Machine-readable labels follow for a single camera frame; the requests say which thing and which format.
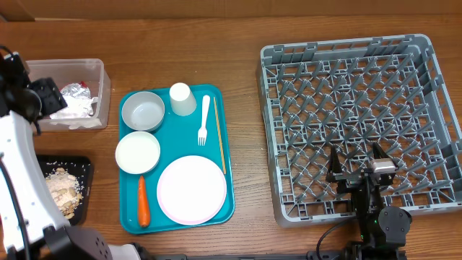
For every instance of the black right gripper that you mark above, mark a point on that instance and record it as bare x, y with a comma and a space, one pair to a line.
347, 180

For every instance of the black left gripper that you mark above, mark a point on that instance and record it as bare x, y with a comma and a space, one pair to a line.
53, 100

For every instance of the white napkin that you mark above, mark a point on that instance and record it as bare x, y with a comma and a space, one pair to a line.
78, 113

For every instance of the foil wrapper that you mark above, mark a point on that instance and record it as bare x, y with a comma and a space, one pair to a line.
76, 90

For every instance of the grey bowl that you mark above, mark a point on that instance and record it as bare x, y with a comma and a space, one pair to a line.
143, 111

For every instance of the white bowl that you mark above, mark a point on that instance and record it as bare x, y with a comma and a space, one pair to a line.
137, 152

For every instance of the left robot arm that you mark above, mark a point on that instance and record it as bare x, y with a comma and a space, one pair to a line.
33, 226

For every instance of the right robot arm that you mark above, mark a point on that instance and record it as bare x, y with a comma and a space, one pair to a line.
383, 229

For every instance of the grey dishwasher rack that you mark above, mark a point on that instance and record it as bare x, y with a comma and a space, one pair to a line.
350, 94

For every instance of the black waste tray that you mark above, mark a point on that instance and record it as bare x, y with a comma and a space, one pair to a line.
78, 166

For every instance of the clear plastic bin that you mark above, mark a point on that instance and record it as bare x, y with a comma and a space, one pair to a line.
90, 71

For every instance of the rice and peanut pile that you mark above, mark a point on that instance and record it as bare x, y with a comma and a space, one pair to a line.
65, 191

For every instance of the teal serving tray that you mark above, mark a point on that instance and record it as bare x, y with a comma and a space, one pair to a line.
178, 137

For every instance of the white paper cup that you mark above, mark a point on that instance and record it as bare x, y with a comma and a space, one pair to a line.
182, 101

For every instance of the wooden chopstick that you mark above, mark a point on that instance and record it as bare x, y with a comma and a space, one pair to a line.
220, 138

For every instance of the orange carrot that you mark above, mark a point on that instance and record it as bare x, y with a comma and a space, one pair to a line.
143, 204

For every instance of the white plastic fork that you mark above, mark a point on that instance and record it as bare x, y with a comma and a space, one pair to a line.
202, 132

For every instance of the pink plate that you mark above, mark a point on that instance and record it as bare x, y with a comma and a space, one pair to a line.
191, 190

